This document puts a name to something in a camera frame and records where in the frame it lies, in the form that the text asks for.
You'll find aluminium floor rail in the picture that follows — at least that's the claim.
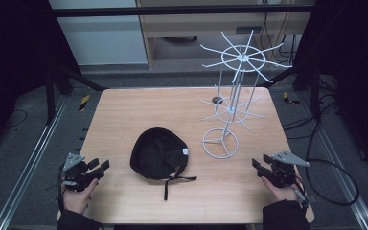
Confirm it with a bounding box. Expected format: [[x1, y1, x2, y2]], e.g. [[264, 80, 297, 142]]
[[298, 92, 368, 230], [0, 95, 69, 230]]

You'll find black floor cable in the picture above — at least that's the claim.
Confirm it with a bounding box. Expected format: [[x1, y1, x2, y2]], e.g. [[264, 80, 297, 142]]
[[282, 92, 341, 141]]

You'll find white cabinet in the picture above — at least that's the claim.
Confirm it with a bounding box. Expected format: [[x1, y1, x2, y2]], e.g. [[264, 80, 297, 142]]
[[48, 0, 150, 67]]

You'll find white wire hanger rack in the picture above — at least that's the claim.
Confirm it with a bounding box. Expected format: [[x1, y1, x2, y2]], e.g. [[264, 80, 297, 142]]
[[198, 30, 293, 160]]

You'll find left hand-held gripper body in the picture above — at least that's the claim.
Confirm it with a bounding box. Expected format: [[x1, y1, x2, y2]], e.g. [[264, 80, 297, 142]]
[[61, 152, 106, 193]]

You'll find person's right hand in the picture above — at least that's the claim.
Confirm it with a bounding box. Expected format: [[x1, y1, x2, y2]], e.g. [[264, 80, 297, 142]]
[[261, 176, 300, 203]]

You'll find yellow black tape strip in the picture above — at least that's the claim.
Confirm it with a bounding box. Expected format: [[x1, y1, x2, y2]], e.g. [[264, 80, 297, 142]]
[[78, 93, 91, 112], [282, 91, 302, 106]]

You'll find black curtain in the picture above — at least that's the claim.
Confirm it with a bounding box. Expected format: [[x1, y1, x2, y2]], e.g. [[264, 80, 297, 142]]
[[0, 0, 81, 161], [291, 0, 368, 180]]

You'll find black looped gripper cable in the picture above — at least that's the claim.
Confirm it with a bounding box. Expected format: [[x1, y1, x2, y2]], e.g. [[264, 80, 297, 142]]
[[294, 121, 361, 209]]

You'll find bundle of black hanging cables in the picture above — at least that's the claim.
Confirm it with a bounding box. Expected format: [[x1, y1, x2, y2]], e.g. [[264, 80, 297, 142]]
[[258, 11, 300, 66]]

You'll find black metal stand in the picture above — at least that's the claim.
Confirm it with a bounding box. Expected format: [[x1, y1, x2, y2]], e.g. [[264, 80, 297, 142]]
[[257, 58, 325, 124], [43, 58, 108, 127]]

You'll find black metal frame bar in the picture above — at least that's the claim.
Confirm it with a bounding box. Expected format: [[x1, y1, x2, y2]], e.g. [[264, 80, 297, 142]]
[[42, 4, 317, 18]]

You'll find light wooden desk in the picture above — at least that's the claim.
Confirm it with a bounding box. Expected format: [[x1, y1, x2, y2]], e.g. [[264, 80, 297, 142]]
[[136, 0, 315, 70]]

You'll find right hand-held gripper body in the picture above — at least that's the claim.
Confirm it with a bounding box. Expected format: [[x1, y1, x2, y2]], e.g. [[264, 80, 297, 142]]
[[257, 149, 311, 189]]

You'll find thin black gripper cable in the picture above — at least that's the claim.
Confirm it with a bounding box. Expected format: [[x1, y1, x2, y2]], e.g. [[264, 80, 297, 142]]
[[46, 164, 66, 214]]

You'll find black cap with strap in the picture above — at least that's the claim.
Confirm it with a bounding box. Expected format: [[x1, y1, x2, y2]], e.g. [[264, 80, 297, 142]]
[[129, 126, 198, 202]]

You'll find person's left hand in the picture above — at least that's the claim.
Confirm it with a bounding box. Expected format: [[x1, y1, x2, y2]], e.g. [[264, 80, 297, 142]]
[[62, 178, 100, 216]]

